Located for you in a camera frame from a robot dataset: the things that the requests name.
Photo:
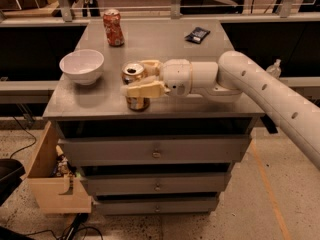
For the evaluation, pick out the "clear sanitizer bottle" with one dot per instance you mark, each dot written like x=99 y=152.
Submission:
x=275 y=70

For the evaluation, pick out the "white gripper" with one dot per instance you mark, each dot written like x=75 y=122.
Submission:
x=175 y=74

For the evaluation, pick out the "white bowl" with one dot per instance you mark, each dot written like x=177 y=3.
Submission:
x=83 y=66

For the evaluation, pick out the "black chair base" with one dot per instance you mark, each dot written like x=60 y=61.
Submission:
x=11 y=171

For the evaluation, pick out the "red coke can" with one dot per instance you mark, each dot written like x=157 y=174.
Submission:
x=111 y=21

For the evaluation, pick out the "grey drawer cabinet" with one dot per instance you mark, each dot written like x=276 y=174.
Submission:
x=174 y=157

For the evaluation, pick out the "orange soda can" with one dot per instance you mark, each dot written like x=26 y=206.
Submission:
x=132 y=75

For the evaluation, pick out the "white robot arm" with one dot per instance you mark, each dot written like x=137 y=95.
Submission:
x=224 y=81

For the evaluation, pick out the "dark blue snack bag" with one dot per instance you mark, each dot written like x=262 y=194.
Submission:
x=197 y=35

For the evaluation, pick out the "wooden box on floor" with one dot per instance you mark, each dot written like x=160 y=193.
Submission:
x=53 y=194

